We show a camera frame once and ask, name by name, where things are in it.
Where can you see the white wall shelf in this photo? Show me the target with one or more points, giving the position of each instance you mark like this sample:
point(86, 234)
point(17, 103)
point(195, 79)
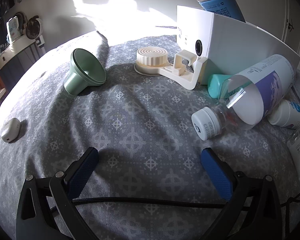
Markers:
point(17, 48)

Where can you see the blue metal can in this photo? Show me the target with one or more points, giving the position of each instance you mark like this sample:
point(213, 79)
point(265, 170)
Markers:
point(225, 3)

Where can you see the dark hanging cloth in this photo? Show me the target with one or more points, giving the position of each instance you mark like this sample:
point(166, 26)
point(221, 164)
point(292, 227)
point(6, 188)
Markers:
point(5, 6)

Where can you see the white cardboard box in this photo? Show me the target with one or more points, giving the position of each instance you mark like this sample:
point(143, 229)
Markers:
point(227, 37)

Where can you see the grey patterned bed sheet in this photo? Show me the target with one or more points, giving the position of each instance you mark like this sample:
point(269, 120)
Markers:
point(127, 120)

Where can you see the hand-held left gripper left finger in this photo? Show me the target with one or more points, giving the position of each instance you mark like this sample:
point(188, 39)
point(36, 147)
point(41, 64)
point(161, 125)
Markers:
point(83, 172)

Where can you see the teal plastic bottle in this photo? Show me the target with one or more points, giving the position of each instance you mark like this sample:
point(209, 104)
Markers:
point(216, 85)

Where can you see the green plastic funnel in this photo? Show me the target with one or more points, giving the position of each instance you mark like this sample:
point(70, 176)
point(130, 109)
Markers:
point(85, 67)

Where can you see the clear bottle with purple label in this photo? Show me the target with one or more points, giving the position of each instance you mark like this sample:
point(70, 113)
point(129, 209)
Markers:
point(270, 85)

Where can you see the white wardrobe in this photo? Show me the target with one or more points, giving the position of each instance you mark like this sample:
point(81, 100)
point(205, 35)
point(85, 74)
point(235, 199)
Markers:
point(290, 10)

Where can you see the small white desk fan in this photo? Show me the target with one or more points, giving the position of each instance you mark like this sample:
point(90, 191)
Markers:
point(32, 27)

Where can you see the white device with face print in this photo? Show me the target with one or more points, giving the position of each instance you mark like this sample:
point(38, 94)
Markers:
point(13, 30)

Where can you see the white bottle with blue print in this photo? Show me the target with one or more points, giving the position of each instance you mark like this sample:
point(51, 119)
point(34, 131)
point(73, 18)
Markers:
point(287, 116)

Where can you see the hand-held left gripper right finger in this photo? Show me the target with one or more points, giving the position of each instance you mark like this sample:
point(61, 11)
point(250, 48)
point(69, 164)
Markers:
point(216, 175)

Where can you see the white suction cup holder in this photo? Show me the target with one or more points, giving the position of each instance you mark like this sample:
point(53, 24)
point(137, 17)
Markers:
point(152, 60)

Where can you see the white earbuds case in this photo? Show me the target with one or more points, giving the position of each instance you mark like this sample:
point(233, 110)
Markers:
point(10, 130)

